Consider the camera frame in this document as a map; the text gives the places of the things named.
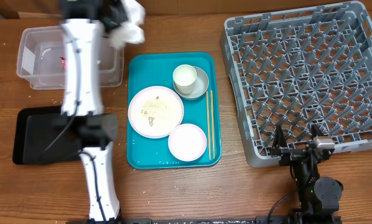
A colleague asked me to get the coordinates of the grey dishwasher rack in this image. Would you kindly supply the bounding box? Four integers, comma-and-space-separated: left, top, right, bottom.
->
220, 1, 372, 167

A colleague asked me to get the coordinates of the black tray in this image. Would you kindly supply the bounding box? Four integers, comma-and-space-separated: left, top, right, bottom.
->
12, 106, 85, 165

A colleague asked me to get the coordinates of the teal serving tray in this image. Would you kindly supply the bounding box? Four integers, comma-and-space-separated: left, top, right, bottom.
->
126, 52, 222, 169

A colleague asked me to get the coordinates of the cream cup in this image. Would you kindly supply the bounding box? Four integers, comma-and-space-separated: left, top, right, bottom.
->
172, 64, 197, 94

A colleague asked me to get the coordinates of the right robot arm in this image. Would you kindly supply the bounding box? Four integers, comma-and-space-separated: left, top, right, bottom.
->
266, 124, 343, 224

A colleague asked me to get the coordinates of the white napkin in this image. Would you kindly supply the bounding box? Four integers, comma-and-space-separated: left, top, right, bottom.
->
109, 0, 146, 49

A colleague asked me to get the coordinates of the clear plastic bin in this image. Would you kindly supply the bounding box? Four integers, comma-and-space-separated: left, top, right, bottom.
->
16, 26, 124, 90

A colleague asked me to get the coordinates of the small pink bowl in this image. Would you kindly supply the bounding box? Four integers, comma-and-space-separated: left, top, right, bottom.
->
168, 124, 207, 162

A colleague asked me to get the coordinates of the left wooden chopstick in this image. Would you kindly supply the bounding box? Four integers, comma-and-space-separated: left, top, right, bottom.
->
206, 91, 212, 160

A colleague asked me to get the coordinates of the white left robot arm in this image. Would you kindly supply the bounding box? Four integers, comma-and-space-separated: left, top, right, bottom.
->
58, 1, 128, 223

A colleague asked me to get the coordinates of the right wooden chopstick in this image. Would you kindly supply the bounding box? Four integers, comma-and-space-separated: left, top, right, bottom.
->
210, 90, 215, 159

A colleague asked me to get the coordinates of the grey bowl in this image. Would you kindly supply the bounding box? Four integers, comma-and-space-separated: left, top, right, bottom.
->
173, 66, 210, 100

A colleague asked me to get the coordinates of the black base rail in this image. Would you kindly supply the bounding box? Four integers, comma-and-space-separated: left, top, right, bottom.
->
66, 216, 342, 224

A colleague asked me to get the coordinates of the large white plate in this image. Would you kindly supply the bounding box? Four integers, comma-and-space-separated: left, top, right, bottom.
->
128, 86, 184, 139

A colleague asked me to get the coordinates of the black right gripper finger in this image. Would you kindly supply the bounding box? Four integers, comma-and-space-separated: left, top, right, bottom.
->
272, 124, 287, 148
310, 124, 324, 138

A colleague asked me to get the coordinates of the wooden chopstick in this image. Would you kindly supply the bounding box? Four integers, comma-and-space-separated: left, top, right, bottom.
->
210, 90, 215, 159
206, 91, 212, 160

